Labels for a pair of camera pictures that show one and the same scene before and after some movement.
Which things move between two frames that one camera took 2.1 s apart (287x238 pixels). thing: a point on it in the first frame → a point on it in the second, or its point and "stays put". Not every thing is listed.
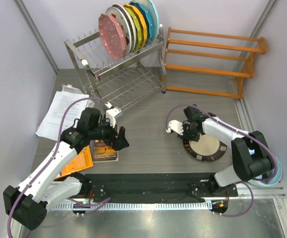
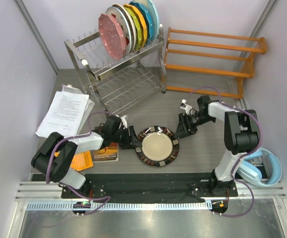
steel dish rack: x=121 y=82 stays put
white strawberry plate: x=116 y=13 stays put
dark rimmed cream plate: x=208 y=148 → x=160 y=146
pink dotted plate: x=111 y=36 stays put
